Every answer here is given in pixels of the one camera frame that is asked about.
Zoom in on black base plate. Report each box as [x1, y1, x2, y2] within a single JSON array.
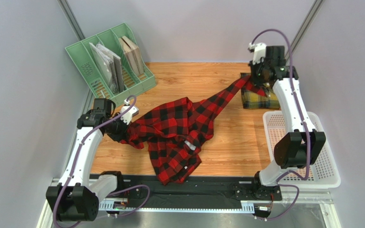
[[110, 175, 282, 209]]

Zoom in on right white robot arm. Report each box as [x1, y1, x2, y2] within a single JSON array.
[[249, 43, 326, 186]]

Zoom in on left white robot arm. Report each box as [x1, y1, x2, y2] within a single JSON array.
[[46, 95, 139, 227]]

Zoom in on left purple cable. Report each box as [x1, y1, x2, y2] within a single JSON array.
[[52, 95, 138, 228]]

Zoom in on white plastic basket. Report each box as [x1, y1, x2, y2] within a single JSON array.
[[260, 111, 341, 190]]

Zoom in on green file organizer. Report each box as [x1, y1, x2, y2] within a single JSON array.
[[65, 23, 157, 106]]

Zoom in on brown books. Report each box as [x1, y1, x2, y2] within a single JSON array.
[[118, 36, 144, 76]]

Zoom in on aluminium frame rail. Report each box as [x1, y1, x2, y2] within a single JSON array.
[[37, 178, 341, 228]]

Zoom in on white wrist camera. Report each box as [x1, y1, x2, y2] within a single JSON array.
[[248, 43, 267, 65], [120, 99, 139, 125]]

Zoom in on red black plaid shirt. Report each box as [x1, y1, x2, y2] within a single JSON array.
[[120, 75, 266, 185]]

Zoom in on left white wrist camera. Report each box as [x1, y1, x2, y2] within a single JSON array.
[[120, 99, 139, 125]]

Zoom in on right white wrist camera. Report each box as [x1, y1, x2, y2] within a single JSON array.
[[248, 43, 267, 65]]

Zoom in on yellow plaid folded shirt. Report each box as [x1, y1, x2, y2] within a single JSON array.
[[240, 83, 280, 110]]

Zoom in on grey spiral notebooks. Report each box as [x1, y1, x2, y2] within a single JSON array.
[[89, 42, 125, 94]]

